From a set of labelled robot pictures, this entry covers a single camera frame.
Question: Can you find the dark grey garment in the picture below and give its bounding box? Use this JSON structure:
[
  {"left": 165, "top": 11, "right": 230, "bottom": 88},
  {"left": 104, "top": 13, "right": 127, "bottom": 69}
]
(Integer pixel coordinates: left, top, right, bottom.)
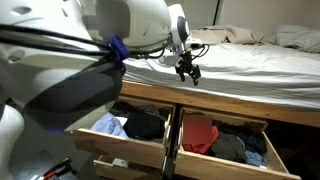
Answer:
[{"left": 211, "top": 132, "right": 247, "bottom": 163}]

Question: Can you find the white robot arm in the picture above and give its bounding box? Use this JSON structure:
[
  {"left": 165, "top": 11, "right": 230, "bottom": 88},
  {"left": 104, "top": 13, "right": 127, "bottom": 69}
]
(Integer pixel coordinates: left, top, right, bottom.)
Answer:
[{"left": 0, "top": 0, "right": 201, "bottom": 180}]

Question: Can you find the upper left wooden drawer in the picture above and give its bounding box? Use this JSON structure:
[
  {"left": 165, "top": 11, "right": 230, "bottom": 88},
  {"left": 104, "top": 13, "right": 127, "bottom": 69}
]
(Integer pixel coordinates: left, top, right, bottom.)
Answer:
[{"left": 68, "top": 96, "right": 177, "bottom": 170}]

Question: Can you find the wooden bed frame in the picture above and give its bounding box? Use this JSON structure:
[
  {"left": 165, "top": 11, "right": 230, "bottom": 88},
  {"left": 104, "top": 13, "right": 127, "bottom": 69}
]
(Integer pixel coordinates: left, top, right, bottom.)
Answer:
[{"left": 121, "top": 81, "right": 320, "bottom": 128}]

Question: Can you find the wooden drawer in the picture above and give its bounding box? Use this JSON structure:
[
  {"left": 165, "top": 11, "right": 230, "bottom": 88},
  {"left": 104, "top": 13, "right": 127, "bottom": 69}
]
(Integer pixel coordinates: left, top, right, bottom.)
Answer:
[
  {"left": 175, "top": 107, "right": 302, "bottom": 180},
  {"left": 93, "top": 155, "right": 161, "bottom": 180},
  {"left": 68, "top": 96, "right": 177, "bottom": 170}
]

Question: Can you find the striped grey pillow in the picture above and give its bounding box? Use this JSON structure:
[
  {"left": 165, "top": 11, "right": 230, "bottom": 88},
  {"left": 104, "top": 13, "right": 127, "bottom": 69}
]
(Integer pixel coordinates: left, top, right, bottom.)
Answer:
[{"left": 269, "top": 24, "right": 320, "bottom": 53}]

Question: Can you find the white mattress with sheet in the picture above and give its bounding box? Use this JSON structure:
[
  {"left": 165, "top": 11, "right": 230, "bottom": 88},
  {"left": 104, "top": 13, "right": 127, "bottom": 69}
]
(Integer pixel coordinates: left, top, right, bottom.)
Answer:
[{"left": 124, "top": 43, "right": 320, "bottom": 110}]

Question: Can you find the blue denim garment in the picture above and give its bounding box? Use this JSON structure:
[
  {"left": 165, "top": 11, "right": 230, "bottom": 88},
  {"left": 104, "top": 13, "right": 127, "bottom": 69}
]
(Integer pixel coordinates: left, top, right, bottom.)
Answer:
[{"left": 245, "top": 150, "right": 267, "bottom": 167}]

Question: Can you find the lower left wooden drawer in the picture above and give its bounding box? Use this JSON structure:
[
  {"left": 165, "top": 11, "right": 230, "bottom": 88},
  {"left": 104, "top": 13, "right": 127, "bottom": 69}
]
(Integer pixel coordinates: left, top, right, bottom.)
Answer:
[{"left": 93, "top": 155, "right": 161, "bottom": 180}]

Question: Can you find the upper right wooden drawer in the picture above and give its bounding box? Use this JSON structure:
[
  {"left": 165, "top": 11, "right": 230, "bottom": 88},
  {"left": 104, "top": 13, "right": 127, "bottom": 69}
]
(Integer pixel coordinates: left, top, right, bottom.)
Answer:
[{"left": 175, "top": 107, "right": 302, "bottom": 180}]

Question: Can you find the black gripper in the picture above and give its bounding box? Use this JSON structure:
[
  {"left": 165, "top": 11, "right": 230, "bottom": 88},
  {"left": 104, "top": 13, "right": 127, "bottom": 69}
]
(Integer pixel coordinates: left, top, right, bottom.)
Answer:
[{"left": 175, "top": 52, "right": 201, "bottom": 86}]

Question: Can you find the beige blanket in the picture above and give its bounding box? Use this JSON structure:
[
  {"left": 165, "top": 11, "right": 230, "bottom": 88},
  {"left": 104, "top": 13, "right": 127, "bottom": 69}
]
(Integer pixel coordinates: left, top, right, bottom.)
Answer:
[{"left": 191, "top": 25, "right": 264, "bottom": 45}]

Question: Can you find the black garment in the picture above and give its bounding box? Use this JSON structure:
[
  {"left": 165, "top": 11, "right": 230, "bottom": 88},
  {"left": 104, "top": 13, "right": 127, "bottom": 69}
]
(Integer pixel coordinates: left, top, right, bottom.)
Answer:
[{"left": 110, "top": 102, "right": 166, "bottom": 140}]

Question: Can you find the light blue shirt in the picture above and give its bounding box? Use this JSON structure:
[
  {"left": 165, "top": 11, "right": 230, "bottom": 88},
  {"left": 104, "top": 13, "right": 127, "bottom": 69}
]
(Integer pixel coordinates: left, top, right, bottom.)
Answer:
[{"left": 91, "top": 113, "right": 127, "bottom": 138}]

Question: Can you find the red shirt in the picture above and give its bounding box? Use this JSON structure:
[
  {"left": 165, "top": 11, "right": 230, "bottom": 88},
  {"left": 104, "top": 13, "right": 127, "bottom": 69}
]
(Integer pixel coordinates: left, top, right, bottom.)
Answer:
[{"left": 182, "top": 115, "right": 219, "bottom": 154}]

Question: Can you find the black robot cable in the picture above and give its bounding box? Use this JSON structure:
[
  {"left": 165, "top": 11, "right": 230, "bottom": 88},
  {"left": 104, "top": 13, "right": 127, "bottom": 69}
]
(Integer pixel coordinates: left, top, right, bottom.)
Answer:
[{"left": 0, "top": 23, "right": 210, "bottom": 63}]

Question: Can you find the red black clamp tool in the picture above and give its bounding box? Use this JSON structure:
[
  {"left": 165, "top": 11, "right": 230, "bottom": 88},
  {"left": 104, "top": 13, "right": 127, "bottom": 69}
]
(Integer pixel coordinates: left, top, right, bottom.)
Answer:
[{"left": 29, "top": 158, "right": 77, "bottom": 180}]

